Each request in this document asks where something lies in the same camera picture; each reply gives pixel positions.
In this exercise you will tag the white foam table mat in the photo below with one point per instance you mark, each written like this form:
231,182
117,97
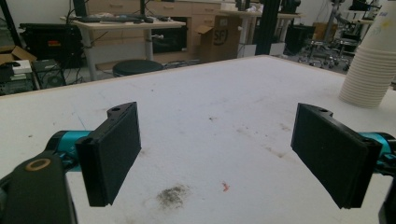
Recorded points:
202,102

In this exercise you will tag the open brown cardboard box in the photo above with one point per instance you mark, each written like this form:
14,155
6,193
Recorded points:
15,53

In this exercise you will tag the black metal frame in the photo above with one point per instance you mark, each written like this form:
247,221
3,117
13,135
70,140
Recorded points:
267,28

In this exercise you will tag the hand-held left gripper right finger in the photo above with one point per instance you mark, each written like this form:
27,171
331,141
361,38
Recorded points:
333,158

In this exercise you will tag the black computer tower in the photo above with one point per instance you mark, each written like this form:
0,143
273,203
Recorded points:
49,74

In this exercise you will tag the light wooden desk white legs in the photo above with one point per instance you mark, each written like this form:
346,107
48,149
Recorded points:
124,25

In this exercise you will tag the black keyboard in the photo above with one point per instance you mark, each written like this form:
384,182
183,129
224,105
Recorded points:
112,19

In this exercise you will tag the stack of white cups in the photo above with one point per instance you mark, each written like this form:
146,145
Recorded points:
370,71

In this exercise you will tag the large black case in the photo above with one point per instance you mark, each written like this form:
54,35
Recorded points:
49,43

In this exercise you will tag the brown cardboard box black logo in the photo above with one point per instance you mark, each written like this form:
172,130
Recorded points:
221,40

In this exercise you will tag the black round stool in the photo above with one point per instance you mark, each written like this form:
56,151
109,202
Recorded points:
137,67

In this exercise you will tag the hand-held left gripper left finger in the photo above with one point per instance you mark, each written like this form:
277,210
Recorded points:
109,155

